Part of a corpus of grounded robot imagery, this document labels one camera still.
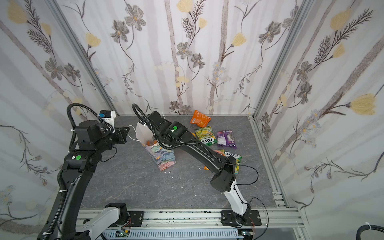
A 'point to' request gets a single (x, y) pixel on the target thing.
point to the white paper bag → (165, 157)
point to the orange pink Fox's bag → (149, 143)
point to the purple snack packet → (225, 138)
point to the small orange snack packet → (200, 119)
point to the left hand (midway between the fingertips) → (130, 127)
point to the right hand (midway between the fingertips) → (165, 123)
